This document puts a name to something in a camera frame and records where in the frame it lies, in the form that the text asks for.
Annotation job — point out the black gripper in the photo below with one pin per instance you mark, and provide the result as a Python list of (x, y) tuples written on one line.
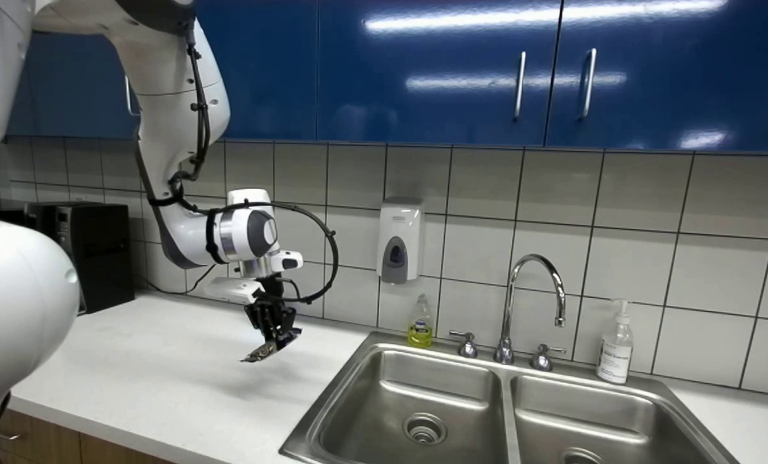
[(272, 306)]

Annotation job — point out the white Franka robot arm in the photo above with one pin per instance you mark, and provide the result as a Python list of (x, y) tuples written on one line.
[(168, 104)]

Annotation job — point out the stainless steel double sink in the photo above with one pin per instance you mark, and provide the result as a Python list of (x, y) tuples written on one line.
[(374, 403)]

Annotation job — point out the green dish soap bottle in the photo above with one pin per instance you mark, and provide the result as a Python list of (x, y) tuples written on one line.
[(418, 331)]

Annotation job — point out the chrome faucet knob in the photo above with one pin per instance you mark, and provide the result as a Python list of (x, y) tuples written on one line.
[(542, 358), (467, 347)]

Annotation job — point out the black countertop appliance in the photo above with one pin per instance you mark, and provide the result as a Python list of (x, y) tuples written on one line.
[(102, 260)]

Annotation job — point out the wooden base cabinet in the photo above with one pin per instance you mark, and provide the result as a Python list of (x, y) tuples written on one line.
[(51, 443)]

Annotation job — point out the blue glossy cabinet door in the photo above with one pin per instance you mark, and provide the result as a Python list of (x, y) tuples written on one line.
[(436, 112), (701, 78), (272, 78), (66, 95)]

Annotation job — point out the chrome gooseneck faucet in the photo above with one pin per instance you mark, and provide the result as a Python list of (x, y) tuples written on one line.
[(535, 261)]

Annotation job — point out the clear soap bottle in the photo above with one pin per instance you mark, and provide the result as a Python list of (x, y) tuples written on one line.
[(615, 358)]

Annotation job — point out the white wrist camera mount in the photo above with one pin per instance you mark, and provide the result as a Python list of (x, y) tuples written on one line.
[(288, 261)]

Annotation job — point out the white wall soap dispenser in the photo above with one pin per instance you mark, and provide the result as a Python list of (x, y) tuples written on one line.
[(399, 240)]

